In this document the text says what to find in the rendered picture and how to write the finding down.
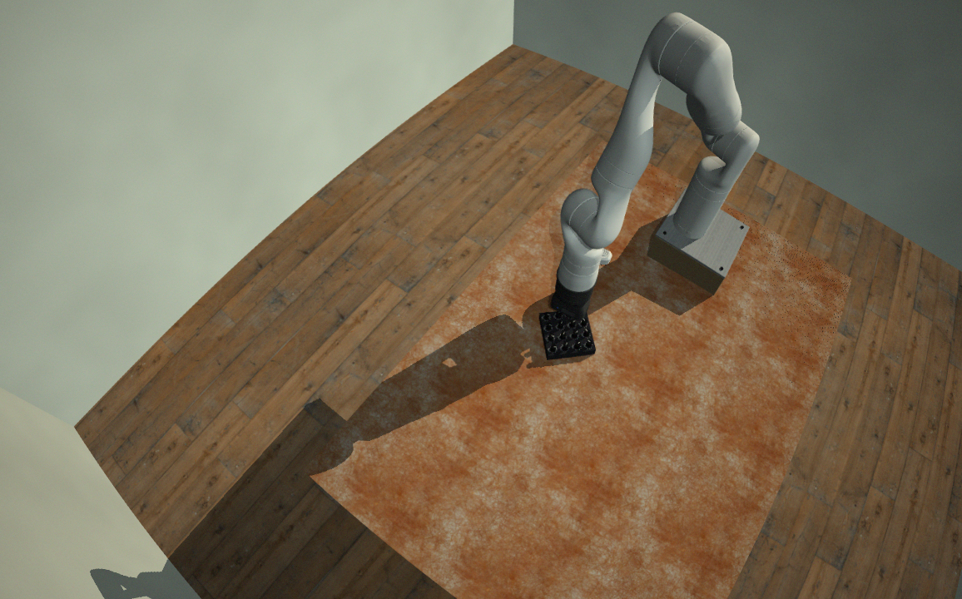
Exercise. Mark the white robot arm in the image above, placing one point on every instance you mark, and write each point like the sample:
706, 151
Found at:
699, 62

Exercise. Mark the black knob box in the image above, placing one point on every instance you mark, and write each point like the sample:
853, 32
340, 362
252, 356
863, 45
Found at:
558, 325

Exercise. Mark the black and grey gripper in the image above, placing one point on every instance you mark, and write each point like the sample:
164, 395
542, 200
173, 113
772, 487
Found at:
573, 292

